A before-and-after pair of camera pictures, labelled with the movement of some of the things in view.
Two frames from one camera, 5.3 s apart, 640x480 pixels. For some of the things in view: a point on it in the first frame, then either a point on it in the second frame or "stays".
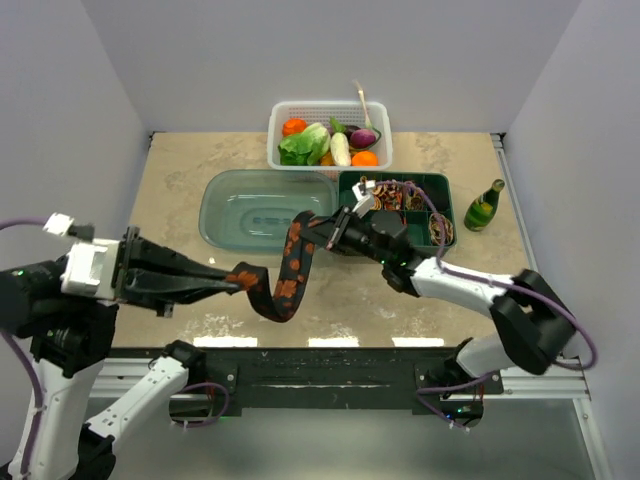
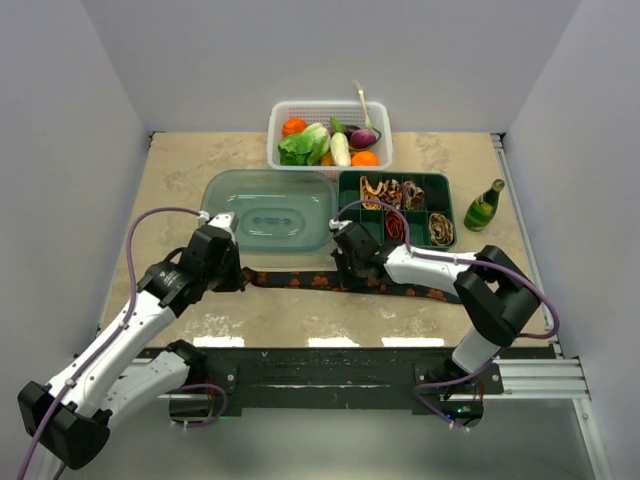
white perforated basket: (347, 113) stays
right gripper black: (335, 240) → (346, 281)
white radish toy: (340, 149) stays
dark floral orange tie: (297, 260) → (372, 285)
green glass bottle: (481, 209) stays
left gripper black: (140, 272) → (237, 280)
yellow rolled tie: (377, 198) stays
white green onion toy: (367, 118) stays
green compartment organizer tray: (424, 200) stays
